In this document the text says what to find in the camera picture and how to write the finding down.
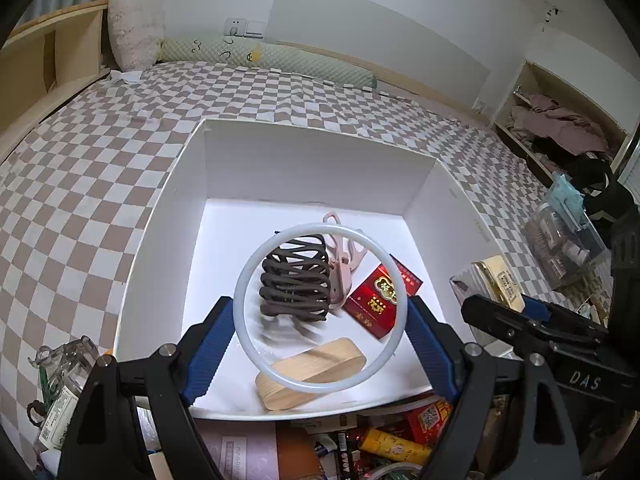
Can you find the white jade bangle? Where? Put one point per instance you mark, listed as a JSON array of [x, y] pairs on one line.
[[255, 260]]

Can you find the white cardboard shoe box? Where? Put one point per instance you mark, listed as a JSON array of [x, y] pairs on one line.
[[234, 185]]

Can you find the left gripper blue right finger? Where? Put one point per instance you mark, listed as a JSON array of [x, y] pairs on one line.
[[421, 329]]

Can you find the checkered beige white blanket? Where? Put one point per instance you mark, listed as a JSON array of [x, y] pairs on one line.
[[77, 193]]

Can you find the red cigarette box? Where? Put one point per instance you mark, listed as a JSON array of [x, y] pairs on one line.
[[373, 303]]

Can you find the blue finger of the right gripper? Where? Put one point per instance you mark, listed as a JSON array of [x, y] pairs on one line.
[[535, 309]]

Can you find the red snack packet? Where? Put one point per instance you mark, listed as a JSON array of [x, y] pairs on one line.
[[427, 422]]

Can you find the wooden clothes shelf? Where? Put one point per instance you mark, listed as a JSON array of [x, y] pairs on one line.
[[548, 123]]

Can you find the pink notebook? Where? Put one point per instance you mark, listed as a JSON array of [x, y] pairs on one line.
[[241, 450]]

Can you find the wooden bedside shelf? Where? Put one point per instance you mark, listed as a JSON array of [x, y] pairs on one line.
[[46, 62]]

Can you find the clear plastic storage bin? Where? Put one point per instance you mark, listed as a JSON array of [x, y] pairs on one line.
[[561, 237]]

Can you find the wooden oval case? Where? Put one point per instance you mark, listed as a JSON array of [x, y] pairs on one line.
[[330, 362]]

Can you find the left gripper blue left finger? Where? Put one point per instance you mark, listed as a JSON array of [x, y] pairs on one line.
[[202, 348]]

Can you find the gold cigarette pack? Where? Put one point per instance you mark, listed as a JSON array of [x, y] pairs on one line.
[[501, 282]]

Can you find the dark brown hair claw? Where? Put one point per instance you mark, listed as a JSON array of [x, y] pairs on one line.
[[295, 280]]

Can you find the green long bolster pillow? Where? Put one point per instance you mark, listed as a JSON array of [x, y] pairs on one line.
[[251, 53]]

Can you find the white fluffy pillow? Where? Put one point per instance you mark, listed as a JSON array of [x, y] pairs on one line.
[[136, 29]]

